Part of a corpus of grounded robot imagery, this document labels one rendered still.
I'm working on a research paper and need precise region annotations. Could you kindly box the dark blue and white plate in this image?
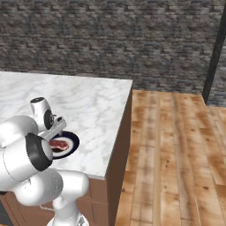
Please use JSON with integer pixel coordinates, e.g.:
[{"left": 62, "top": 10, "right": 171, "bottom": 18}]
[{"left": 50, "top": 130, "right": 80, "bottom": 161}]

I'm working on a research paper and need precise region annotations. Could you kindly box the pale cabinet handle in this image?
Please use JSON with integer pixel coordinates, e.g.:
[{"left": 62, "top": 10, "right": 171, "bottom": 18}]
[{"left": 39, "top": 205, "right": 56, "bottom": 212}]

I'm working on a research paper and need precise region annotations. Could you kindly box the red raw steak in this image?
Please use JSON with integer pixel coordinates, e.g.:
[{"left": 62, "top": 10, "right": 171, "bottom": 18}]
[{"left": 49, "top": 139, "right": 71, "bottom": 152}]

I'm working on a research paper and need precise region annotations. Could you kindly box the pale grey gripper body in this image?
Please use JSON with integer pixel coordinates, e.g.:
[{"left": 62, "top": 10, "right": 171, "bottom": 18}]
[{"left": 37, "top": 117, "right": 68, "bottom": 142}]

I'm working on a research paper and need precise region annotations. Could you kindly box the black upright post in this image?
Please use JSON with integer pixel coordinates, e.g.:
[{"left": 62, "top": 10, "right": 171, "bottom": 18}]
[{"left": 201, "top": 0, "right": 226, "bottom": 104}]

